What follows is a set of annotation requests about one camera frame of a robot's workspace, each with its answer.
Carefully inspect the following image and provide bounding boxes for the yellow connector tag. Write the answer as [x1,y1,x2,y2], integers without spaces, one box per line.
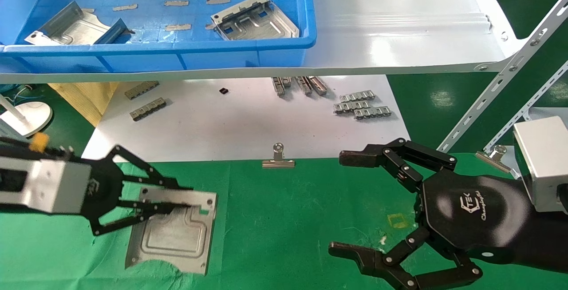
[30,132,50,153]

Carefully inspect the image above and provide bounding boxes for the green cloth mat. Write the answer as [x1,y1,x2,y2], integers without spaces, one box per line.
[0,153,568,290]

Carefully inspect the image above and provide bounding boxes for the short white slotted angle rail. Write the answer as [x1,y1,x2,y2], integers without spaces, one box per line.
[484,61,568,153]

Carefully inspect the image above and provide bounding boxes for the thin tangled wires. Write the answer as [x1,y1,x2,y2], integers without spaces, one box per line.
[0,84,36,105]

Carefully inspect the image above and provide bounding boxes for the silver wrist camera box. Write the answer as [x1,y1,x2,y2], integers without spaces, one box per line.
[0,156,92,214]
[513,116,568,214]

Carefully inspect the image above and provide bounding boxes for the white round stand base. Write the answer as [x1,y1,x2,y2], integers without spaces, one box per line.
[0,92,53,138]

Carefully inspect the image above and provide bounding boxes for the grey metal clip strip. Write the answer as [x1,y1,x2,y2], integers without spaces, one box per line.
[130,97,167,122]
[125,81,160,100]

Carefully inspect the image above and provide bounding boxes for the white metal shelf board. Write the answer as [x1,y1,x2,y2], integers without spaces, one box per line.
[0,0,529,83]

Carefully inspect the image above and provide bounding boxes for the stamped sheet metal bracket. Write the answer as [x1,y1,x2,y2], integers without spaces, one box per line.
[125,187,218,276]
[211,0,300,40]
[24,0,134,45]

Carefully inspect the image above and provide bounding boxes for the long white slotted angle rail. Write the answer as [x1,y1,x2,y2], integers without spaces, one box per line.
[437,0,568,154]

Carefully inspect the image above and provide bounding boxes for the white board sheet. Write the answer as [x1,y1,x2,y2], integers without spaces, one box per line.
[81,75,411,164]

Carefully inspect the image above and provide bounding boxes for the silver binder clip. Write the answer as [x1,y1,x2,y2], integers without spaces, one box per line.
[476,145,516,175]
[262,143,296,169]

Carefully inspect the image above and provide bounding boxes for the silver metal clip strip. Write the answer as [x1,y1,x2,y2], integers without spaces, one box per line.
[333,100,371,115]
[353,106,392,120]
[339,90,376,103]

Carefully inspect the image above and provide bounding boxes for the blue plastic bin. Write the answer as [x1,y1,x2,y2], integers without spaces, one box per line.
[0,0,317,73]

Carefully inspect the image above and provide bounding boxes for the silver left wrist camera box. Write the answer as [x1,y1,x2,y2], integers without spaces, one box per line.
[0,156,92,214]

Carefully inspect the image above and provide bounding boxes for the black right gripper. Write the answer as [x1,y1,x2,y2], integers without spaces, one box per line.
[328,138,533,290]

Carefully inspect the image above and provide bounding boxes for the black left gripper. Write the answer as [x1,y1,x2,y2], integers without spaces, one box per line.
[80,145,194,236]

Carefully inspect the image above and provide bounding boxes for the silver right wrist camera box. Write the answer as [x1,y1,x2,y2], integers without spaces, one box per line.
[513,116,568,214]

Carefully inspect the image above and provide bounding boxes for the yellow woven bag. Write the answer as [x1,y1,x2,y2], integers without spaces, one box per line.
[48,81,120,127]

